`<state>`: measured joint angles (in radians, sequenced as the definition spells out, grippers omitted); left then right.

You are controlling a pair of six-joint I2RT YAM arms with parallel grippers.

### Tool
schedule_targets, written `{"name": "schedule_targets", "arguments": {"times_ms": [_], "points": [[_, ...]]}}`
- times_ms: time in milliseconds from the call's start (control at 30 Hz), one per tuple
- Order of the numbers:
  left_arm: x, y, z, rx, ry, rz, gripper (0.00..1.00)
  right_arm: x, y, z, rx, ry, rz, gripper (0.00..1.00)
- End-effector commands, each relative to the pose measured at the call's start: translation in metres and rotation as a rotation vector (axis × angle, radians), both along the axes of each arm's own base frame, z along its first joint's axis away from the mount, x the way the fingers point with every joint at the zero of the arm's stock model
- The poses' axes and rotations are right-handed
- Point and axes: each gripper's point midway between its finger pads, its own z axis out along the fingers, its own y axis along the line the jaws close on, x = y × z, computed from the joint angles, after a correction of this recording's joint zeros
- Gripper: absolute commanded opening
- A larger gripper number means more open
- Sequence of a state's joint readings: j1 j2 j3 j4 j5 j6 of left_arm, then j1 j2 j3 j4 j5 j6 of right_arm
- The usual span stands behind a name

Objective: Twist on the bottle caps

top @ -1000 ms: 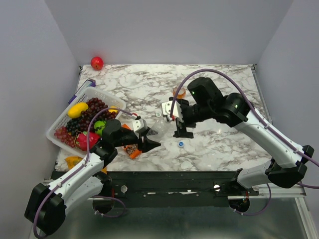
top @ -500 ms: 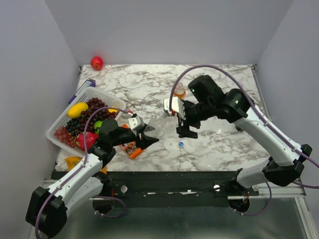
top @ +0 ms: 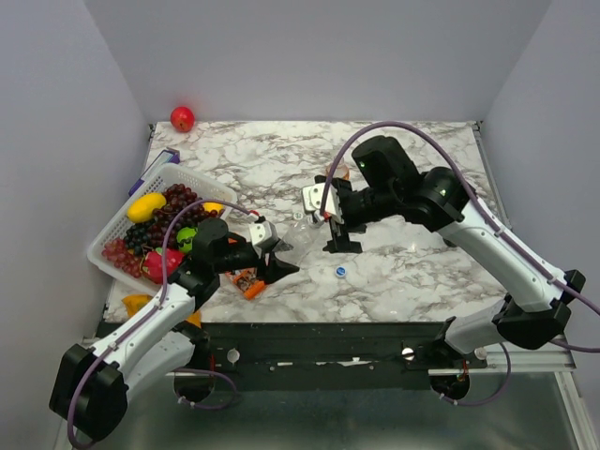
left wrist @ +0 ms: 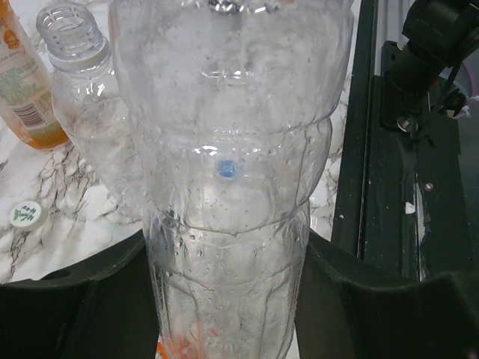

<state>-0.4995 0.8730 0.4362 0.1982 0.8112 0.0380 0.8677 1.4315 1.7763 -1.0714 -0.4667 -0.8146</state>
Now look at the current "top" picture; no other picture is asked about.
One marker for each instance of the orange juice bottle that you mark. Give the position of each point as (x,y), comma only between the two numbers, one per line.
(341,170)

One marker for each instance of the dark purple grape bunch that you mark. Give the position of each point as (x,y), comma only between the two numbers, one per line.
(178,197)

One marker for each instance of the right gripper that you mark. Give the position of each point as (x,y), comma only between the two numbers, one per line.
(340,241)

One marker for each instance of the green toy fruit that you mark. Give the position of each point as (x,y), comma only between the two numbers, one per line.
(185,238)

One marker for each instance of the white plastic basket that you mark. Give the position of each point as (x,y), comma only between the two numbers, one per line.
(160,179)

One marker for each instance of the black blue grape bunch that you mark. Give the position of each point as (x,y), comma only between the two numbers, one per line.
(138,235)

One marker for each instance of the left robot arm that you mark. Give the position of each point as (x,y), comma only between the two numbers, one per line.
(94,385)

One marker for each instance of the red apple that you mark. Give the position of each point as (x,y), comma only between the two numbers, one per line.
(182,119)

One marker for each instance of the clear bottle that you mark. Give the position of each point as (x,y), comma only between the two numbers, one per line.
(302,235)

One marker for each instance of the purple white box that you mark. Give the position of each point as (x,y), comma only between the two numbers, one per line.
(166,156)

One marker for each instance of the black can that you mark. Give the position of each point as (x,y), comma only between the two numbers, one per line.
(449,243)

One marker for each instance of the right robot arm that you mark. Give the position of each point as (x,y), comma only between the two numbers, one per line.
(535,309)

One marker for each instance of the yellow lemon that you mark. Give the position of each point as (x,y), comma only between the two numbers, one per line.
(212,207)

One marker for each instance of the yellow mango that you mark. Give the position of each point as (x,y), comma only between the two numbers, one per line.
(142,210)

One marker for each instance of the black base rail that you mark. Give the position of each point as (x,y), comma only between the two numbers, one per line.
(310,356)

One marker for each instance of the orange snack box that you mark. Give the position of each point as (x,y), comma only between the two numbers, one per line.
(245,281)

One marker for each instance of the yellow snack bag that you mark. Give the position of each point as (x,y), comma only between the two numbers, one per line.
(133,303)

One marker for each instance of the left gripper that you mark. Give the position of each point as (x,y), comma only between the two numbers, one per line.
(277,268)

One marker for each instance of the light red grape bunch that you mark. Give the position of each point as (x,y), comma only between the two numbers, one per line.
(122,257)

